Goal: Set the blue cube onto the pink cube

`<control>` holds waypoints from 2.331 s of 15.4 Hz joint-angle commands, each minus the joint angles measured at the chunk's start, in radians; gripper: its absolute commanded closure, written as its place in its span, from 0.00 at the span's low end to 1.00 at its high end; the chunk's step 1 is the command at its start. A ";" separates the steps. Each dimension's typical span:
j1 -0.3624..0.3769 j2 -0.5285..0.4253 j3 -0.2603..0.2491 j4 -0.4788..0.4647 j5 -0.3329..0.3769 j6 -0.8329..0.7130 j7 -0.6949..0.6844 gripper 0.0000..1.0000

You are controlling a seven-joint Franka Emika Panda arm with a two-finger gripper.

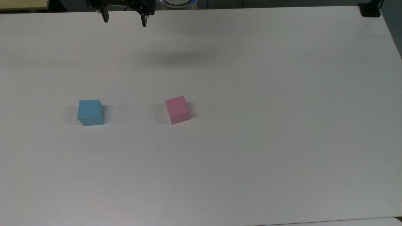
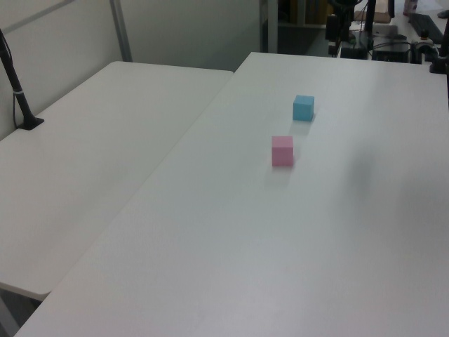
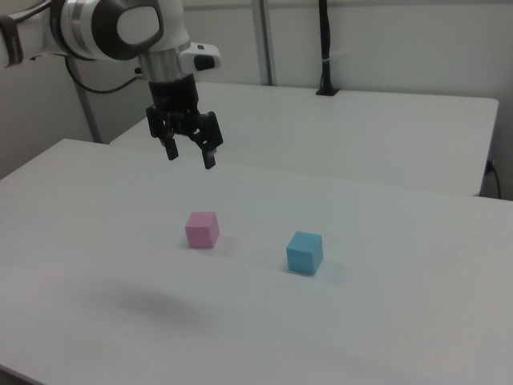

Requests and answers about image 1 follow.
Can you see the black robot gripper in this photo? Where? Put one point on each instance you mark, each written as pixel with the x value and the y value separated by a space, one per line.
pixel 125 4

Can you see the blue foam cube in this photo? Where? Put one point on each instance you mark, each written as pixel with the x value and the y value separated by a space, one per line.
pixel 90 112

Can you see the white robot base with blue light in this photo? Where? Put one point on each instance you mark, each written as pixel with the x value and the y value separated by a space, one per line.
pixel 178 2

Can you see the pink foam cube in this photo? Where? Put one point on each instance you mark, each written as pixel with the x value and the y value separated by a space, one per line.
pixel 177 109

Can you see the yellow wooden board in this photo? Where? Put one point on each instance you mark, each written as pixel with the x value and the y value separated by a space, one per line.
pixel 23 4

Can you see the black table clamp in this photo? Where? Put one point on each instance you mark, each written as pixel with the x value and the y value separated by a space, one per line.
pixel 370 9

